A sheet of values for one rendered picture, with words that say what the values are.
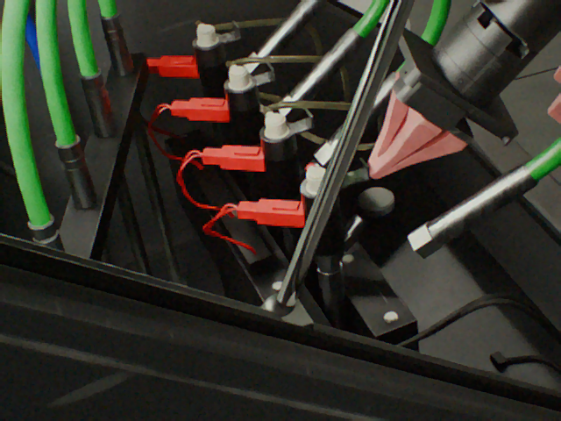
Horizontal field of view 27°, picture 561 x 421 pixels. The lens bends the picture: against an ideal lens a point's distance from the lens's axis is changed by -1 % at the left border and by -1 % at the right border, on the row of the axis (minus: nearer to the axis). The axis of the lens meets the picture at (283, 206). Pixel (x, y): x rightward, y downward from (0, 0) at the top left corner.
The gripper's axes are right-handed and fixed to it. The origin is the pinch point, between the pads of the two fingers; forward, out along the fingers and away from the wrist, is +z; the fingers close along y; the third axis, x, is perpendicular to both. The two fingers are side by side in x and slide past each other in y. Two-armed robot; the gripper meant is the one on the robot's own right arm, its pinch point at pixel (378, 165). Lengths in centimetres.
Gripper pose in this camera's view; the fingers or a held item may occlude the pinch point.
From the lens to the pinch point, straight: 87.8
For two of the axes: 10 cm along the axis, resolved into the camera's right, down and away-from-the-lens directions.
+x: 1.4, 6.3, -7.6
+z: -6.1, 6.7, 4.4
